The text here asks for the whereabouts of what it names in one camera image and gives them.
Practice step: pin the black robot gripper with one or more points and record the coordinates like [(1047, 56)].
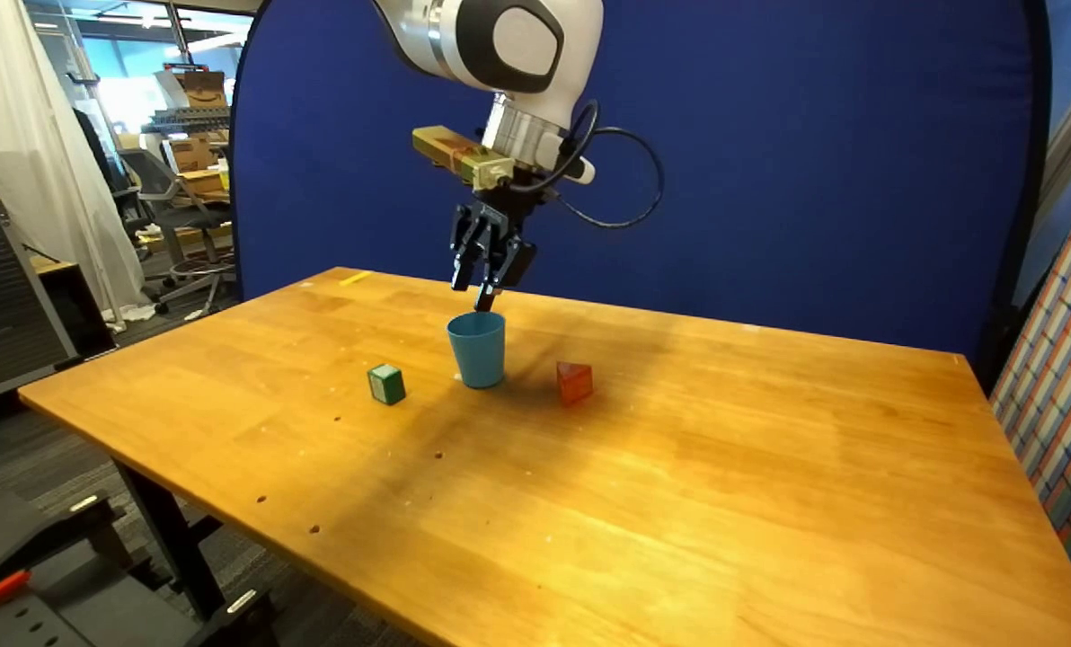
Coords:
[(491, 228)]

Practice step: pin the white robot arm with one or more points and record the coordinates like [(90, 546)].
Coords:
[(533, 59)]

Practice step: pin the blue plastic cup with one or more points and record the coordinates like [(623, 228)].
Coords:
[(479, 347)]

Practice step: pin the green wooden block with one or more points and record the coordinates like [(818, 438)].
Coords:
[(387, 384)]

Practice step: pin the red wooden block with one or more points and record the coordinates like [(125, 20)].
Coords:
[(571, 384)]

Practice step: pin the blue round backdrop screen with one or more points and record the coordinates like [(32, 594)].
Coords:
[(851, 168)]

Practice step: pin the black table leg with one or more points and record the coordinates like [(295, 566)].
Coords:
[(177, 541)]

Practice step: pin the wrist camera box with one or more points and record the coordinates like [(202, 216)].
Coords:
[(460, 155)]

